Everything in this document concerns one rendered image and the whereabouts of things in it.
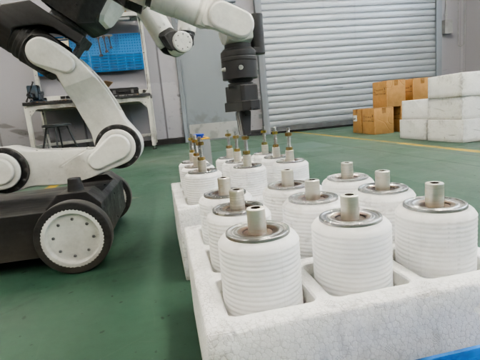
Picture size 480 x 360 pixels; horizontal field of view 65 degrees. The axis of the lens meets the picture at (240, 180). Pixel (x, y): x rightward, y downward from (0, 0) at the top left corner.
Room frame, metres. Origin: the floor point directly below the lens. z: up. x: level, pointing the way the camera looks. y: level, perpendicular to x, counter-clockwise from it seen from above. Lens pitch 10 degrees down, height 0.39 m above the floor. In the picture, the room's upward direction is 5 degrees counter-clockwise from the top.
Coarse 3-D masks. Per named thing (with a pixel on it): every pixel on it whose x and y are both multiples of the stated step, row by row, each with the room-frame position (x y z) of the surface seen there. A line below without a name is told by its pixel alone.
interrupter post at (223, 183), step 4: (224, 176) 0.67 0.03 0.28; (228, 176) 0.66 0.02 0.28; (220, 180) 0.65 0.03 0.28; (224, 180) 0.65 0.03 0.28; (228, 180) 0.65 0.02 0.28; (220, 184) 0.65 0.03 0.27; (224, 184) 0.65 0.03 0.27; (228, 184) 0.65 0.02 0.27; (220, 188) 0.65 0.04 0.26; (224, 188) 0.65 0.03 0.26; (228, 188) 0.65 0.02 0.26; (220, 192) 0.65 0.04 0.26; (224, 192) 0.65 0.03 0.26; (228, 192) 0.65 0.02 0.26
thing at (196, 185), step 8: (184, 176) 0.95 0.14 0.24; (192, 176) 0.92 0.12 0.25; (200, 176) 0.91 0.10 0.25; (208, 176) 0.91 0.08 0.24; (216, 176) 0.93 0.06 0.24; (192, 184) 0.92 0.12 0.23; (200, 184) 0.91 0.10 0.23; (208, 184) 0.91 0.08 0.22; (216, 184) 0.92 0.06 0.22; (192, 192) 0.92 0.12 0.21; (200, 192) 0.91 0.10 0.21; (192, 200) 0.92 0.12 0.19
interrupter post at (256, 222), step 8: (248, 208) 0.43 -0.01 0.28; (256, 208) 0.43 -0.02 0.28; (264, 208) 0.42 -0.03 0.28; (248, 216) 0.42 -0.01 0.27; (256, 216) 0.42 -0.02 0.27; (264, 216) 0.42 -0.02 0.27; (248, 224) 0.42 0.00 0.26; (256, 224) 0.42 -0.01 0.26; (264, 224) 0.42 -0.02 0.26; (256, 232) 0.42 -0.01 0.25; (264, 232) 0.42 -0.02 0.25
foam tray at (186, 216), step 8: (176, 184) 1.21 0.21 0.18; (176, 192) 1.07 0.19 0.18; (176, 200) 0.97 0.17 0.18; (184, 200) 0.96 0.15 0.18; (256, 200) 0.90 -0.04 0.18; (176, 208) 0.92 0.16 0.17; (184, 208) 0.87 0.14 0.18; (192, 208) 0.87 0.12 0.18; (176, 216) 1.01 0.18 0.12; (184, 216) 0.87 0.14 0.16; (192, 216) 0.87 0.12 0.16; (200, 216) 0.87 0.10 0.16; (176, 224) 1.13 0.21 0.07; (184, 224) 0.87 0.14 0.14; (192, 224) 0.87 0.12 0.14; (200, 224) 0.87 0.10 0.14; (184, 240) 0.87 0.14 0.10; (184, 248) 0.87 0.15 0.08; (184, 256) 0.87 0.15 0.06; (184, 264) 0.87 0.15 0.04
